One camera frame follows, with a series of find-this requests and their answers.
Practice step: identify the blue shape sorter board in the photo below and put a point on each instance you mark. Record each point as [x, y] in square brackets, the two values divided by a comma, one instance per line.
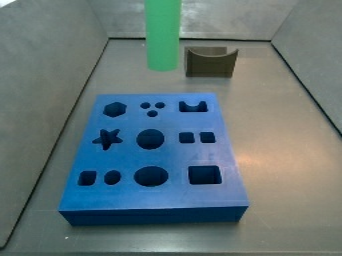
[155, 163]

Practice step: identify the green oval cylinder peg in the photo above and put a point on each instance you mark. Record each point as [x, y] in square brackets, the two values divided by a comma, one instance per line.
[162, 33]

